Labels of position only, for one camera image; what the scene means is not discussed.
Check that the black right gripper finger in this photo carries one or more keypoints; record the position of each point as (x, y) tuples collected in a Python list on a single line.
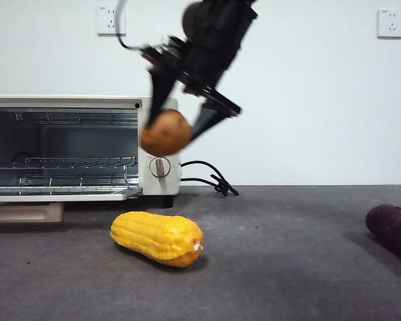
[(160, 90), (208, 117)]

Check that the glass oven door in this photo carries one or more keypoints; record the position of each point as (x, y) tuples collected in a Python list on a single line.
[(53, 197)]

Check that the yellow corn cob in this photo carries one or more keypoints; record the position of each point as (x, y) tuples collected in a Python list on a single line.
[(153, 235)]

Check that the white toaster oven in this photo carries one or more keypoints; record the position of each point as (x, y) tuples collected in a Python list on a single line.
[(160, 187)]

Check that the purple sweet potato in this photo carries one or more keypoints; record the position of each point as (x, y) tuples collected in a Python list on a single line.
[(392, 230)]

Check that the brown potato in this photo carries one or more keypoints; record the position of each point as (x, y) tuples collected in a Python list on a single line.
[(167, 133)]

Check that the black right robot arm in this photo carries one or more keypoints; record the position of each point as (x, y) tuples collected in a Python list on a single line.
[(217, 20)]

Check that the white wall socket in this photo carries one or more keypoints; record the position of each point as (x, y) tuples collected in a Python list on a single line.
[(107, 20), (391, 24)]

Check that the round oven knob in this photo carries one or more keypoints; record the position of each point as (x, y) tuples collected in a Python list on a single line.
[(160, 168)]

